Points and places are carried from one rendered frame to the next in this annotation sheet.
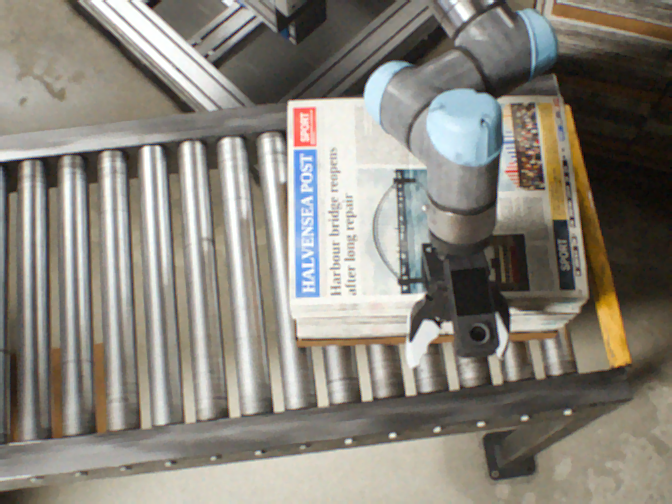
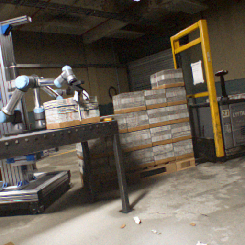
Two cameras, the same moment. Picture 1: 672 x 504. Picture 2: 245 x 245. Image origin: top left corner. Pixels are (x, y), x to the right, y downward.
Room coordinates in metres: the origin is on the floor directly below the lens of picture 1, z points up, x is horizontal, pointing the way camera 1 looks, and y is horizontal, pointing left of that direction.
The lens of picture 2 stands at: (-1.68, 0.76, 0.87)
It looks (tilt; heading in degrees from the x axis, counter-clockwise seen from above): 3 degrees down; 327
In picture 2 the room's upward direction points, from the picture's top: 9 degrees counter-clockwise
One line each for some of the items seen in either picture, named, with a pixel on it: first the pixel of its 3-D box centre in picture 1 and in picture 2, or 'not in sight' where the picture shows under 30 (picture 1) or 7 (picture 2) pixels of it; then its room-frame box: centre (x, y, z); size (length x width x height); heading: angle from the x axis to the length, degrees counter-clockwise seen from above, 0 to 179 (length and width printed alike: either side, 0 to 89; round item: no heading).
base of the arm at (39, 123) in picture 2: not in sight; (40, 122); (1.50, -0.13, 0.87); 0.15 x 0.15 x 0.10
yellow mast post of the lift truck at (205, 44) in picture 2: not in sight; (210, 89); (0.52, -2.07, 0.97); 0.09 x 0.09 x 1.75; 77
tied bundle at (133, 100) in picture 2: not in sight; (128, 103); (1.07, -1.14, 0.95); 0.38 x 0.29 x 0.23; 168
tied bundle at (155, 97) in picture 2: not in sight; (149, 100); (1.00, -1.42, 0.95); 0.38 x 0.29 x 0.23; 169
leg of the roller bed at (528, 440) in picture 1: (540, 432); (120, 172); (0.26, -0.39, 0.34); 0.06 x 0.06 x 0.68; 9
